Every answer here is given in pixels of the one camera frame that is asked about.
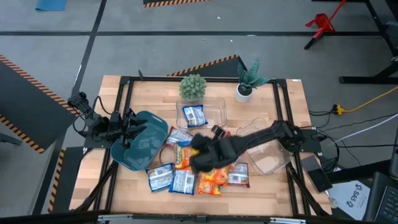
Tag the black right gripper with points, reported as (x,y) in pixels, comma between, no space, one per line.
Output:
(222,149)

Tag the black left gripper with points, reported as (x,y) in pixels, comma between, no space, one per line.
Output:
(119,129)

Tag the dark teal plastic bin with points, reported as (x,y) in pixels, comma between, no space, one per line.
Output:
(146,149)

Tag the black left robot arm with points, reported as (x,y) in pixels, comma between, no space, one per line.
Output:
(93,123)

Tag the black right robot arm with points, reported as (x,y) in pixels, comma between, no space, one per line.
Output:
(264,135)

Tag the clear plastic container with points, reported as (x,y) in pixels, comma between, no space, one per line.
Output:
(270,161)
(217,112)

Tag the round green succulent plant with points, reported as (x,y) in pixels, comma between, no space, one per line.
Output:
(192,87)

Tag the aloe plant in white pot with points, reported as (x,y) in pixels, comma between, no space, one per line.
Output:
(244,95)

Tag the black hazard-striped floor mat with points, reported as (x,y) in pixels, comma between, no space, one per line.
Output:
(224,68)
(62,180)
(28,102)
(174,2)

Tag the flat black box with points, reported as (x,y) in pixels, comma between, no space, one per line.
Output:
(317,174)

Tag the blue floor mat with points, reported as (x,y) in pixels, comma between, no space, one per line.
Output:
(51,4)

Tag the white printed paper sheet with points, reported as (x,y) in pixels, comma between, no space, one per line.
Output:
(351,199)

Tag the black laptop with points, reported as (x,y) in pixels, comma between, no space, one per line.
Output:
(384,199)

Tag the person's leg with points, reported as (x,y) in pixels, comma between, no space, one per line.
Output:
(392,37)

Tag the black aluminium table frame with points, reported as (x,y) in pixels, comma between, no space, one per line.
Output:
(155,79)

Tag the black desk leg frame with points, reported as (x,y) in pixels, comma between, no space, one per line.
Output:
(370,79)

